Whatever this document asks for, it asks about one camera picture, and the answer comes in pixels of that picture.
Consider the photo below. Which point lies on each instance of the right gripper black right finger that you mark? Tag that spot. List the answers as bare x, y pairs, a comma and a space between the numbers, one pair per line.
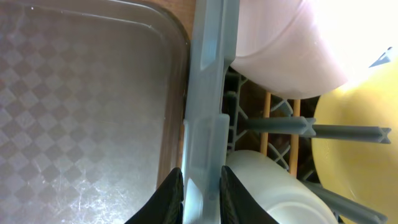
237, 206

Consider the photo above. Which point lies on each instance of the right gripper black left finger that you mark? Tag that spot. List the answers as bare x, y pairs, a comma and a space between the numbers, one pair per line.
165, 206

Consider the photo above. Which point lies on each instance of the white paper cup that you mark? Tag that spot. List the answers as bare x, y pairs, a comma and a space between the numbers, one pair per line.
282, 196

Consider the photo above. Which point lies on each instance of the yellow plate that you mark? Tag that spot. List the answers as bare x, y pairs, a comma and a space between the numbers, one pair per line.
364, 172

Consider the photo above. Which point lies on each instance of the white bowl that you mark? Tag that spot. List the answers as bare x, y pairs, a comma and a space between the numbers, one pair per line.
299, 49

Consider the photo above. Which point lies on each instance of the grey plastic dishwasher rack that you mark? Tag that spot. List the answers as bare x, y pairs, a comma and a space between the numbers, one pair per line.
206, 128

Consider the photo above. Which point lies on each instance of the dark brown serving tray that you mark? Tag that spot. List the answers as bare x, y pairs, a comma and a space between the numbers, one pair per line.
91, 104

